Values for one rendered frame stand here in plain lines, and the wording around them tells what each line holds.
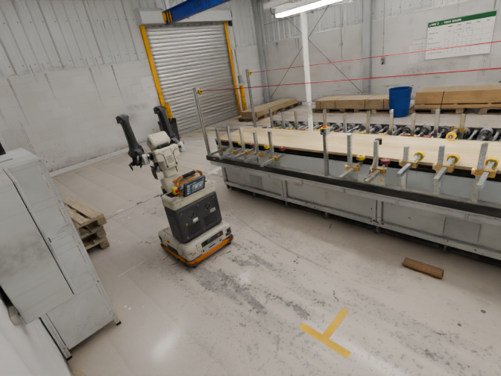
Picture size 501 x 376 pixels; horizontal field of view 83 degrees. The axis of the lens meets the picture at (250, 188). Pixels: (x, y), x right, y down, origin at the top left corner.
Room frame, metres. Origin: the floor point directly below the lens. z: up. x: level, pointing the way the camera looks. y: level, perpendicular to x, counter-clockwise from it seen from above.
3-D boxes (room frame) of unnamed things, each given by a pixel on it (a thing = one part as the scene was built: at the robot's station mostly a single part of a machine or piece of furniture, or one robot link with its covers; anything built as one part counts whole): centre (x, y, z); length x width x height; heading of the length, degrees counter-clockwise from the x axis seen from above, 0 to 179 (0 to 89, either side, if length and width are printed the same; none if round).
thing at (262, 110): (10.93, -1.25, 0.23); 2.41 x 0.77 x 0.17; 134
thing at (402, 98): (7.40, -4.22, 0.36); 0.59 x 0.57 x 0.73; 132
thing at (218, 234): (2.66, 0.51, 0.23); 0.41 x 0.02 x 0.08; 131
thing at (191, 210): (2.82, 0.68, 0.59); 0.55 x 0.34 x 0.83; 131
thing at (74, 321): (2.09, 1.80, 0.78); 0.90 x 0.45 x 1.55; 42
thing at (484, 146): (1.82, -1.67, 0.93); 0.04 x 0.04 x 0.48; 42
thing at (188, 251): (2.89, 0.74, 0.16); 0.67 x 0.64 x 0.25; 41
